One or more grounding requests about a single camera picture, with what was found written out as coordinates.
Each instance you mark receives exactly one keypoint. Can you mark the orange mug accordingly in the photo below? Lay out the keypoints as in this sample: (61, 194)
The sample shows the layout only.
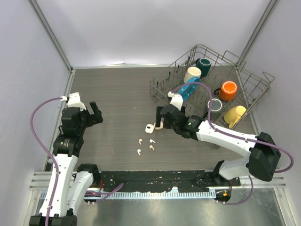
(227, 90)

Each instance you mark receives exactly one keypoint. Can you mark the white slotted cable duct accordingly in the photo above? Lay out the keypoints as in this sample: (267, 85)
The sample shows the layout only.
(173, 194)

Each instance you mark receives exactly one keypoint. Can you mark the cream mug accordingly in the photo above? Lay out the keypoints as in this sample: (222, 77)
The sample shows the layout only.
(192, 72)

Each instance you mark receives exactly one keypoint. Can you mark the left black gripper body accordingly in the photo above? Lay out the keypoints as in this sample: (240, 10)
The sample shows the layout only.
(88, 120)

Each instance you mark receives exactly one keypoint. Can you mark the grey green mug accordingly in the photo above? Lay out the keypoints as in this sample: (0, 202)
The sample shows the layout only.
(216, 109)

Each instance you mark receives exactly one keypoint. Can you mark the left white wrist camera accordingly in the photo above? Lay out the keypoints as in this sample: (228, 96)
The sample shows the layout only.
(73, 100)

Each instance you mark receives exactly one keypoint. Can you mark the pink earbud charging case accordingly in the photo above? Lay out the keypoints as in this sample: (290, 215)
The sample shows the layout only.
(159, 126)

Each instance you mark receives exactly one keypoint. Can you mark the blue polka dot plate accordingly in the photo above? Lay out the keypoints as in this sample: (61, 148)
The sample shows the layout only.
(187, 90)

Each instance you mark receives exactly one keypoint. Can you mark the dark teal mug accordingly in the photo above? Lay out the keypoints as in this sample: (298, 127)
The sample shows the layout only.
(204, 65)

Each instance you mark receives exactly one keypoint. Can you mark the black mounting base plate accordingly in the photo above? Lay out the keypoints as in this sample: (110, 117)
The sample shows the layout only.
(164, 181)

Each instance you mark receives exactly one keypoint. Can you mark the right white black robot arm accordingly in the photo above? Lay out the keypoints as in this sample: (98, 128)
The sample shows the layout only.
(259, 154)

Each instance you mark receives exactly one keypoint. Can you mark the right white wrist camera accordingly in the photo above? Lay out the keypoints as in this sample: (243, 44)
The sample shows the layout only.
(175, 99)

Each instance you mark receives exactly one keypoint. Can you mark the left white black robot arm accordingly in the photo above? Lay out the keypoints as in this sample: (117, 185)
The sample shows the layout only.
(66, 190)

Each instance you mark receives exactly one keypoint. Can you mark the grey wire dish rack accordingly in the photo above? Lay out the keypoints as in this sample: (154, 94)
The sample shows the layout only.
(224, 67)

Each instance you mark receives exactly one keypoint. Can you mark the aluminium frame rail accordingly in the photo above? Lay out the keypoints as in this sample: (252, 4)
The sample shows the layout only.
(40, 181)

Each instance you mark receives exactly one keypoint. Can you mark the white earbud charging case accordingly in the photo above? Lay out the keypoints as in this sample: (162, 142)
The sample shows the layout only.
(149, 128)

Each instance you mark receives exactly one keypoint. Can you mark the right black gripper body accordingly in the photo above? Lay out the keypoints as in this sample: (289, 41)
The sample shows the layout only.
(176, 128)

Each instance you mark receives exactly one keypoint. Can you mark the yellow mug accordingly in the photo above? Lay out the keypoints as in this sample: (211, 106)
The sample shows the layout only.
(233, 115)

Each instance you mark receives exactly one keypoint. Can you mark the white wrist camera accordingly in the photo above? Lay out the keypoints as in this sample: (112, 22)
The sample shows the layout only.
(175, 99)
(73, 100)

